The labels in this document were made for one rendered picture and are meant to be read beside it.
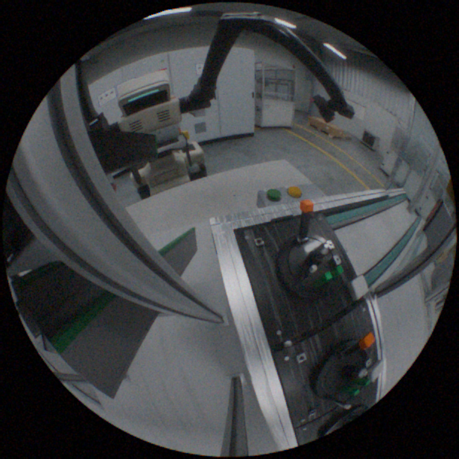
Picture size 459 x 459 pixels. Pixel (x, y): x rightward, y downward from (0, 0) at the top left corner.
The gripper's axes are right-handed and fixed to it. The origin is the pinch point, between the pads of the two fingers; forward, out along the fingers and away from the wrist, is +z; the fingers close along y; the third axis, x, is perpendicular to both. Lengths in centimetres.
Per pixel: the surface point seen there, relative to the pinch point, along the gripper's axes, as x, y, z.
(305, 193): 34, -17, -36
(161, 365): 75, -16, -84
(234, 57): -46, 166, 207
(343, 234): 28, -32, -44
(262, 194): 44, -9, -40
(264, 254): 47, -14, -58
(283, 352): 47, -22, -75
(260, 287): 48, -15, -64
